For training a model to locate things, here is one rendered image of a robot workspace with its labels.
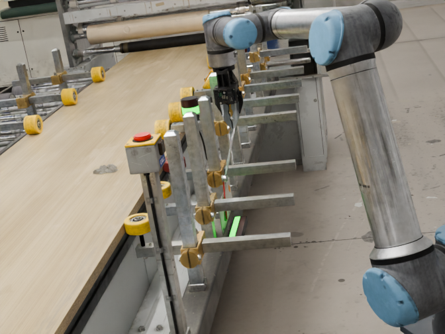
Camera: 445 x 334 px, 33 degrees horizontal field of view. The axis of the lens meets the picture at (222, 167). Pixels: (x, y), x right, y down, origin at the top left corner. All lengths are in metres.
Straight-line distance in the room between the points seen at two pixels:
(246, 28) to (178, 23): 2.55
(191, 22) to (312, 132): 1.03
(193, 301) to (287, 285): 1.53
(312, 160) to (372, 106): 3.18
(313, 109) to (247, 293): 1.65
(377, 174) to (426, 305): 0.31
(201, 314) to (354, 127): 0.64
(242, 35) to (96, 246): 0.74
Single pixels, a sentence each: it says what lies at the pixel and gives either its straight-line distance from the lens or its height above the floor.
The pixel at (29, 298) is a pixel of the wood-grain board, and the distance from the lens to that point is 1.81.
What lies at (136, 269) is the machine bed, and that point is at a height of 0.72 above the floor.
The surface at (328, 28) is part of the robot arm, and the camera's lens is 1.70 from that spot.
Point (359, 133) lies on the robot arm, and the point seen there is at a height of 1.16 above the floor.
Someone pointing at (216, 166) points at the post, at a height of 0.89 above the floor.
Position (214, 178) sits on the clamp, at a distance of 2.46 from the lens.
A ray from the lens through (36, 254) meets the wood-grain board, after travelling 2.03.
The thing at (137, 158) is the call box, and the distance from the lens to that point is 1.66.
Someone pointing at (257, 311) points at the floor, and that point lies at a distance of 3.36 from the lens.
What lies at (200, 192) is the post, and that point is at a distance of 2.24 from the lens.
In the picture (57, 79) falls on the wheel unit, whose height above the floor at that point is 0.95.
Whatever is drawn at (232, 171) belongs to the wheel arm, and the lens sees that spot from 2.51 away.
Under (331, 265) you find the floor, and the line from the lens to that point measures 3.67.
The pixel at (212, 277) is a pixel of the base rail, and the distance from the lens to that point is 2.15.
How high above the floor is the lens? 1.67
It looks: 19 degrees down
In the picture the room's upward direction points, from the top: 9 degrees counter-clockwise
